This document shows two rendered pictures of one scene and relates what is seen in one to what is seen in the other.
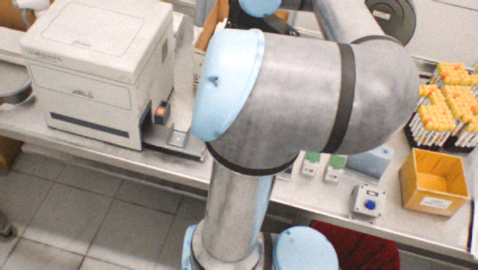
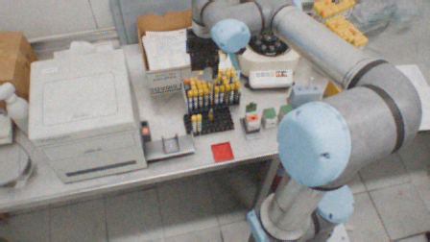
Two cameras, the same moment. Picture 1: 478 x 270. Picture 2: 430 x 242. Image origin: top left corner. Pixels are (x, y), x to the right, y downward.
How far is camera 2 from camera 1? 0.33 m
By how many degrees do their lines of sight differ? 15
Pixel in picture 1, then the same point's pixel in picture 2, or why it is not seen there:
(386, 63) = (406, 91)
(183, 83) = (143, 98)
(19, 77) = (11, 155)
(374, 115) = (415, 128)
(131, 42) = (116, 96)
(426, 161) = not seen: hidden behind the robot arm
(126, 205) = (116, 198)
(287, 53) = (357, 115)
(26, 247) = not seen: outside the picture
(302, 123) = (379, 152)
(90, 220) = (96, 223)
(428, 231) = not seen: hidden behind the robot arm
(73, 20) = (58, 98)
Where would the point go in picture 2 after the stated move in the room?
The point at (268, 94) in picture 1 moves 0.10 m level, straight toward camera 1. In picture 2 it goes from (359, 147) to (397, 216)
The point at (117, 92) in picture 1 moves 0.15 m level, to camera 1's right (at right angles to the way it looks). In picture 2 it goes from (123, 138) to (173, 124)
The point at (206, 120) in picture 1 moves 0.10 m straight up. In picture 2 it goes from (324, 179) to (349, 143)
